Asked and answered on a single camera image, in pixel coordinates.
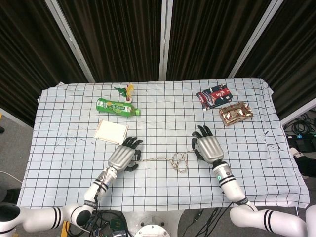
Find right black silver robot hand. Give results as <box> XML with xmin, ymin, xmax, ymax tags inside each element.
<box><xmin>191</xmin><ymin>125</ymin><xmax>225</xmax><ymax>164</ymax></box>

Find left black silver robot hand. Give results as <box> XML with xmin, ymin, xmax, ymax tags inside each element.
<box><xmin>108</xmin><ymin>136</ymin><xmax>144</xmax><ymax>173</ymax></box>

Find knotted beige rope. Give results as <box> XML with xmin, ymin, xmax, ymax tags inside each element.
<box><xmin>133</xmin><ymin>149</ymin><xmax>198</xmax><ymax>173</ymax></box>

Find round metal robot base flange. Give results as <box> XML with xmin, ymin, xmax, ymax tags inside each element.
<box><xmin>135</xmin><ymin>224</ymin><xmax>171</xmax><ymax>237</ymax></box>

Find white board with wooden sticks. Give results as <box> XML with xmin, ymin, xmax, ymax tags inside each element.
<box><xmin>94</xmin><ymin>119</ymin><xmax>129</xmax><ymax>146</ymax></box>

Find gold red snack packet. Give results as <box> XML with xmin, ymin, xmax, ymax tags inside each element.
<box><xmin>219</xmin><ymin>101</ymin><xmax>254</xmax><ymax>127</ymax></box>

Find green plastic drink bottle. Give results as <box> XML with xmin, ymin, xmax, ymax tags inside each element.
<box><xmin>95</xmin><ymin>97</ymin><xmax>142</xmax><ymax>118</ymax></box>

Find dark blue snack packet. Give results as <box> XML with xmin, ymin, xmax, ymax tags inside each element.
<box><xmin>196</xmin><ymin>83</ymin><xmax>234</xmax><ymax>112</ymax></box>

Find white checkered tablecloth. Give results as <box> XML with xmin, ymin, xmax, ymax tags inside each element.
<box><xmin>17</xmin><ymin>78</ymin><xmax>311</xmax><ymax>213</ymax></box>

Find green circuit board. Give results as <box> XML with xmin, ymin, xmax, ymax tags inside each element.
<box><xmin>110</xmin><ymin>218</ymin><xmax>124</xmax><ymax>229</ymax></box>

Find small flower toy ornament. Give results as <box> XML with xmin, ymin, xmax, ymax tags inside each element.
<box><xmin>114</xmin><ymin>83</ymin><xmax>135</xmax><ymax>103</ymax></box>

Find white shoe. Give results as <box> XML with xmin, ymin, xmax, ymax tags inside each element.
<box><xmin>290</xmin><ymin>147</ymin><xmax>304</xmax><ymax>158</ymax></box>

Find black power strip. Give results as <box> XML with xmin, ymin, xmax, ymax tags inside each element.
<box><xmin>286</xmin><ymin>133</ymin><xmax>316</xmax><ymax>143</ymax></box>

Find black floor cable bundle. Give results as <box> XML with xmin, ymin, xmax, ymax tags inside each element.
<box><xmin>65</xmin><ymin>209</ymin><xmax>130</xmax><ymax>237</ymax></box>

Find black cables under table edge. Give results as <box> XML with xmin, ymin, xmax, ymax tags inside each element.
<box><xmin>184</xmin><ymin>207</ymin><xmax>232</xmax><ymax>237</ymax></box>

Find black coiled cable pile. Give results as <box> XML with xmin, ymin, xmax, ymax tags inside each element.
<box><xmin>283</xmin><ymin>112</ymin><xmax>316</xmax><ymax>136</ymax></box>

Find white partition post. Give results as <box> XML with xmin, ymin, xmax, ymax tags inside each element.
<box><xmin>228</xmin><ymin>0</ymin><xmax>284</xmax><ymax>79</ymax></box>
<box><xmin>45</xmin><ymin>0</ymin><xmax>96</xmax><ymax>83</ymax></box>
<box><xmin>280</xmin><ymin>98</ymin><xmax>316</xmax><ymax>126</ymax></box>
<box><xmin>158</xmin><ymin>0</ymin><xmax>173</xmax><ymax>81</ymax></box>

